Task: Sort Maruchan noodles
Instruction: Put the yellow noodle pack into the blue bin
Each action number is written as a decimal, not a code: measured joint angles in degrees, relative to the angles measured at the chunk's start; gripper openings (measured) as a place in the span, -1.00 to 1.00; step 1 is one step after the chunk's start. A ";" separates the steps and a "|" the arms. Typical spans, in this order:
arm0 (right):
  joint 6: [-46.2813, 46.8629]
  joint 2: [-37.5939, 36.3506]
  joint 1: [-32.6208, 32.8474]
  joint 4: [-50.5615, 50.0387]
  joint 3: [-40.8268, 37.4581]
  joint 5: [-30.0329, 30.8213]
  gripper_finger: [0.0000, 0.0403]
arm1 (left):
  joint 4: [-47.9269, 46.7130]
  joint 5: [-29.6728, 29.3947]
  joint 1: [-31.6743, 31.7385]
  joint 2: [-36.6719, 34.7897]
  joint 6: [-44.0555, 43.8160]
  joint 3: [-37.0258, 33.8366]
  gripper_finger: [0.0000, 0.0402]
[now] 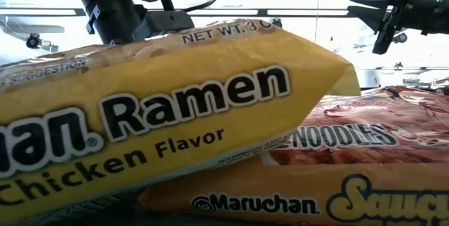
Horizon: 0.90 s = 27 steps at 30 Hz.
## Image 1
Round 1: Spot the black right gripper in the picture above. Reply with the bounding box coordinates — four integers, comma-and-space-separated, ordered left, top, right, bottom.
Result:
347, 0, 449, 55

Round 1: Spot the yellow Maruchan chicken ramen pack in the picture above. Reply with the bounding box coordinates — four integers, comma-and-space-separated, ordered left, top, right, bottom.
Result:
0, 18, 361, 226

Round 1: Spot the red Maruchan Saucy Noodles pack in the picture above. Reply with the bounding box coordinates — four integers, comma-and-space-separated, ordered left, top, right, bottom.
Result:
138, 85, 449, 226

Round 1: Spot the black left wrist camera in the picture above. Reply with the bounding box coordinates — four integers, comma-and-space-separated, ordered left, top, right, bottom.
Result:
132, 9, 196, 41

